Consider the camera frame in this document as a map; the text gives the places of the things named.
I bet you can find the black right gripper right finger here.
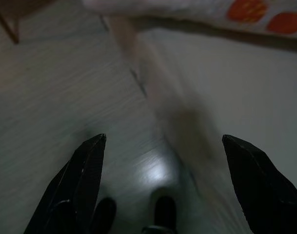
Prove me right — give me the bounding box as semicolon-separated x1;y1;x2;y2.
222;134;297;234

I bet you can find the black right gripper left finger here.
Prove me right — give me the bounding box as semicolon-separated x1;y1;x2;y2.
23;133;107;234

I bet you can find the black robot left foot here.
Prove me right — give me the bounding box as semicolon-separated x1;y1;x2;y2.
91;196;118;234

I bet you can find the black robot foot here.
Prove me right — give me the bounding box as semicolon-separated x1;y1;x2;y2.
141;186;178;234
91;196;118;234

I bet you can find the black robot right foot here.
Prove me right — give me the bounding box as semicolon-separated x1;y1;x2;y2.
141;186;178;234

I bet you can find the brown wooden furniture leg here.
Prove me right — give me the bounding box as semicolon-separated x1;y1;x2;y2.
0;0;20;45

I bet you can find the white bedding with orange print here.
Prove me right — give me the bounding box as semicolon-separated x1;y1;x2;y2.
81;0;297;39

